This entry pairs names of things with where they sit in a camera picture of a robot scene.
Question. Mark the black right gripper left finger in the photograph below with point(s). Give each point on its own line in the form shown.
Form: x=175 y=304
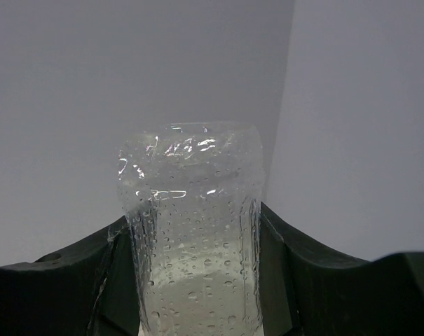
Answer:
x=86 y=288

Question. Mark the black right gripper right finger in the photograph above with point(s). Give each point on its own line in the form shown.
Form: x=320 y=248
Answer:
x=308 y=288

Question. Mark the clear bottle white cap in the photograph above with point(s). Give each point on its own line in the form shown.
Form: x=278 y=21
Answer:
x=191 y=194

